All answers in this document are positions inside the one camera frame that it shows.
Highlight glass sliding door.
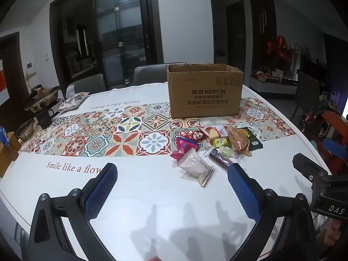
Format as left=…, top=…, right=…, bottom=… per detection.
left=92, top=0, right=164, bottom=83

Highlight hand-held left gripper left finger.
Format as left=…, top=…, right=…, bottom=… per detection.
left=28, top=162, right=119, bottom=261

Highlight gold red foil candy string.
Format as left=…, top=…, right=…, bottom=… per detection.
left=227, top=125, right=252, bottom=155

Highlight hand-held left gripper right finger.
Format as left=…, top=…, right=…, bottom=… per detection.
left=227, top=163, right=318, bottom=261

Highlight red round print snack packet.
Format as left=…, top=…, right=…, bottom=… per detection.
left=185, top=129, right=206, bottom=142

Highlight metal hot pot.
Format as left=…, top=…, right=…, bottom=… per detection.
left=24, top=85, right=62, bottom=113

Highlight narrow grey dining chair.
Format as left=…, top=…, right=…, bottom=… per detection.
left=67, top=73, right=106, bottom=95

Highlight dark red snack packet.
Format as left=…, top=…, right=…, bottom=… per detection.
left=209, top=149, right=234, bottom=167

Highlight pale green wrapped candy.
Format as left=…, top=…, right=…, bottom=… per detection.
left=219, top=146, right=237, bottom=158

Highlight dark door with metal handle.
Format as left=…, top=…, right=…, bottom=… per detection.
left=249, top=0, right=278, bottom=57

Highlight orange chair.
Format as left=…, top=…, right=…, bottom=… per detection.
left=321, top=110, right=348, bottom=169

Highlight dark dining chair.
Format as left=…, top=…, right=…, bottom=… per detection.
left=292, top=69, right=321, bottom=123

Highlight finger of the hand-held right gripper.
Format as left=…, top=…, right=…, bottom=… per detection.
left=292, top=153, right=330, bottom=182

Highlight red and white door poster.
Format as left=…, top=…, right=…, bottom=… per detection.
left=0, top=60, right=8, bottom=106

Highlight small pink red snack packet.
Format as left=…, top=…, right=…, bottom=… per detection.
left=170, top=149, right=188, bottom=160

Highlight magenta snack packet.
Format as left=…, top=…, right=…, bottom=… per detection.
left=176, top=137, right=201, bottom=153

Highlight wooden box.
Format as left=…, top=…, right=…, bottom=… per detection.
left=0, top=132, right=20, bottom=178

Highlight patterned white snack bag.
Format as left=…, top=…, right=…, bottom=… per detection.
left=58, top=92, right=90, bottom=112

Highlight white low console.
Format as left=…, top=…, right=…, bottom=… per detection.
left=249, top=75, right=298, bottom=95

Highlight silver white snack packet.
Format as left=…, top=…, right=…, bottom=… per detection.
left=177, top=147, right=216, bottom=188

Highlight brown cardboard box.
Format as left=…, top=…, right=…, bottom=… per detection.
left=167, top=63, right=244, bottom=119

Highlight wide grey dining chair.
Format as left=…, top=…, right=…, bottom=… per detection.
left=133, top=62, right=188, bottom=86

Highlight red yellow snack packet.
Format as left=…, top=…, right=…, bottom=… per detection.
left=202, top=126, right=222, bottom=140

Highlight glass bowl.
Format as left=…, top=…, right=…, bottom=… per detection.
left=15, top=119, right=34, bottom=142

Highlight black pot stand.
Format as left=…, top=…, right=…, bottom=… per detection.
left=34, top=109, right=55, bottom=129

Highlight red foil balloons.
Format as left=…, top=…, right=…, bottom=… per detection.
left=266, top=36, right=287, bottom=57

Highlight dark green snack packet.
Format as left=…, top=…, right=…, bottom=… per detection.
left=242, top=127, right=264, bottom=151

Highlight dark wooden door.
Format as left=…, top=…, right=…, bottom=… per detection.
left=0, top=32, right=26, bottom=131

